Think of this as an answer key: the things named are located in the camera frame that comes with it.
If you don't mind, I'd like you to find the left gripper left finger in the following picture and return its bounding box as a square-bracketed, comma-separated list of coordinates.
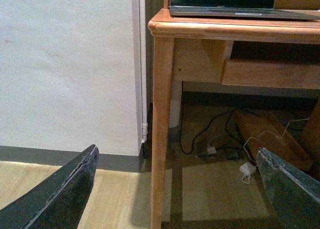
[0, 144, 99, 229]

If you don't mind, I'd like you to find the white vertical pipe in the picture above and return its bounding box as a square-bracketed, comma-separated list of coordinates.
[169, 80, 183, 129]

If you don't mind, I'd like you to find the white thin cable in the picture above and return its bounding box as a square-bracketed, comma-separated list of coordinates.
[243, 117, 310, 165]

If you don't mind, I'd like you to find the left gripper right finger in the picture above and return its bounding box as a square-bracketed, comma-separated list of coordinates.
[256, 147, 320, 229]

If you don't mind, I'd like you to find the grey laptop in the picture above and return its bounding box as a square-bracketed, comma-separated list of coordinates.
[169, 0, 320, 21]

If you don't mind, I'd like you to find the white power adapter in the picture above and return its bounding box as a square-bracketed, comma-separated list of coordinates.
[239, 162, 257, 185]

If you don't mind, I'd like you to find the black power cable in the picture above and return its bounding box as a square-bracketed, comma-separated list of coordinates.
[180, 107, 261, 155]

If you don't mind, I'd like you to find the white wall plug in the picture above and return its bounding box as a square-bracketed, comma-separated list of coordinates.
[207, 146, 217, 155]

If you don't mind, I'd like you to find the wooden keyboard tray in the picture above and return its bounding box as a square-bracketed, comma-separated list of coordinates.
[221, 59, 320, 90]

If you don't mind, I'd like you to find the wooden desk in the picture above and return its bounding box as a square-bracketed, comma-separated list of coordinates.
[148, 0, 320, 229]

